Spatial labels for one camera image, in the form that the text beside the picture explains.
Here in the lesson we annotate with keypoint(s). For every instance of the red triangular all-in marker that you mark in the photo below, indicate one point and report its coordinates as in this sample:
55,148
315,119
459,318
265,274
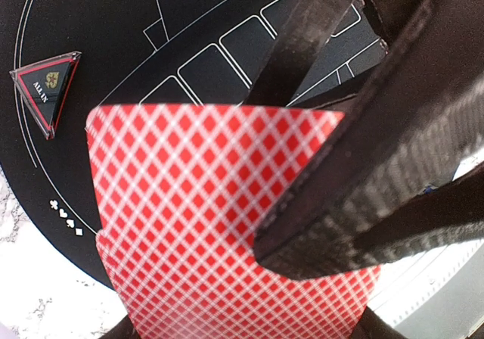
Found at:
44,86

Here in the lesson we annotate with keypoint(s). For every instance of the round black poker mat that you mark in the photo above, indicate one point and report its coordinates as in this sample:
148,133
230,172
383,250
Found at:
151,51

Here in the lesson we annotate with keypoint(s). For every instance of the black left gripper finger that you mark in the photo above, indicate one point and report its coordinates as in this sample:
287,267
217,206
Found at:
123,330
380,188
305,33

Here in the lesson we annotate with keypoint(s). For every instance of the red playing card deck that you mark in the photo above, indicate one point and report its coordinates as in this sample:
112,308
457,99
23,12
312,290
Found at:
180,190

